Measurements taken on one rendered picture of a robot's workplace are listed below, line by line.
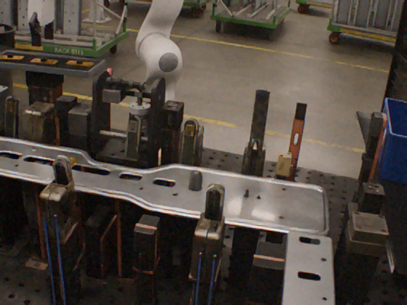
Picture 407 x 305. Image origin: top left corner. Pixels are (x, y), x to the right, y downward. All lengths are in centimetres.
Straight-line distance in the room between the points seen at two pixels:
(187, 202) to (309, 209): 29
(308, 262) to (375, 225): 17
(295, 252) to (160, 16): 93
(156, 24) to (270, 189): 73
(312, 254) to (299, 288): 12
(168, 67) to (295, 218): 69
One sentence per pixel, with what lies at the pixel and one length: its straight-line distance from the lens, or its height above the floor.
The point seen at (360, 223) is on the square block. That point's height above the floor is 106.
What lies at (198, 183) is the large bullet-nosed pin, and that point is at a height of 102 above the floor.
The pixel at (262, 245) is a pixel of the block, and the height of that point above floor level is 98.
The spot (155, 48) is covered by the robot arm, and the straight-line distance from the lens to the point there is 158.
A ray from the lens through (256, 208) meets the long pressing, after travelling 114.
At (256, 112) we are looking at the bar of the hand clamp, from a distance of 126.
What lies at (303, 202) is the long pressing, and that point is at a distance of 120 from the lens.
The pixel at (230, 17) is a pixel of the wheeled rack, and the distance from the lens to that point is 735.
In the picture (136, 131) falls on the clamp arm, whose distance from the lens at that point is 132.
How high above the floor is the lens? 161
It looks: 26 degrees down
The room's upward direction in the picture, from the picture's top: 5 degrees clockwise
